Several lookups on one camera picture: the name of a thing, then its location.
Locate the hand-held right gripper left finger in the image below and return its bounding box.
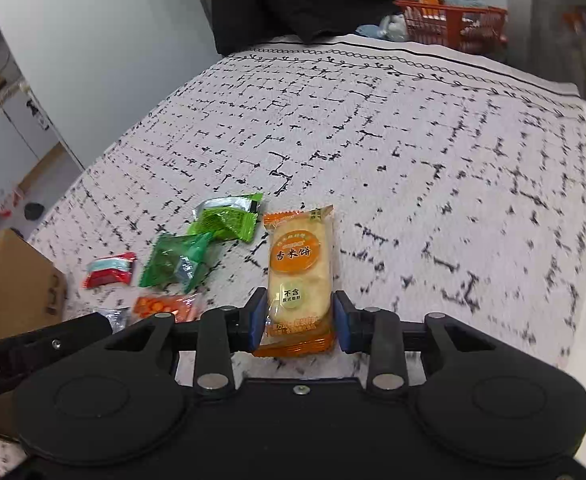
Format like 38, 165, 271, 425
102, 287, 269, 400

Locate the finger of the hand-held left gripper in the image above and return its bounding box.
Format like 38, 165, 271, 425
8, 312, 114, 366

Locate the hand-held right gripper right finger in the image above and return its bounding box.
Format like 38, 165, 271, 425
334, 291, 499, 397

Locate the orange rice cracker packet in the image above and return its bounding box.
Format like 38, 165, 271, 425
253, 205, 339, 358

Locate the brown cardboard box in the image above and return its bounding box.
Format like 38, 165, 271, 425
0, 227, 68, 441

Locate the light green snack packet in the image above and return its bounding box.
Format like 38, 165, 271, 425
188, 192, 265, 243

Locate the red white snack packet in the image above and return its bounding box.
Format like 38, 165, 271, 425
84, 252, 138, 290

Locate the small orange snack packet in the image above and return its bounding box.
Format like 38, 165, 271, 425
132, 295, 204, 323

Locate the dark green snack packet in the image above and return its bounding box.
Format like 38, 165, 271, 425
139, 232, 214, 293

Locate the red white plastic bag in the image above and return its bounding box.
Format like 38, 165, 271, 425
0, 187, 24, 218

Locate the black white printed bedspread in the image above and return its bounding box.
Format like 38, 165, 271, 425
25, 35, 586, 461

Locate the white kitchen cabinet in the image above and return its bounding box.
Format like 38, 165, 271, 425
0, 85, 74, 211

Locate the black spray bottle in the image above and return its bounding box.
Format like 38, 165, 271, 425
25, 97, 48, 131

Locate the blue cloth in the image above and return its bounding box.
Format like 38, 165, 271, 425
355, 12, 409, 43

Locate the red plastic basket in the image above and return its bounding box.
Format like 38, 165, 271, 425
393, 0, 509, 56

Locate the black coat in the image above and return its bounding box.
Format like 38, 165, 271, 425
210, 0, 454, 56

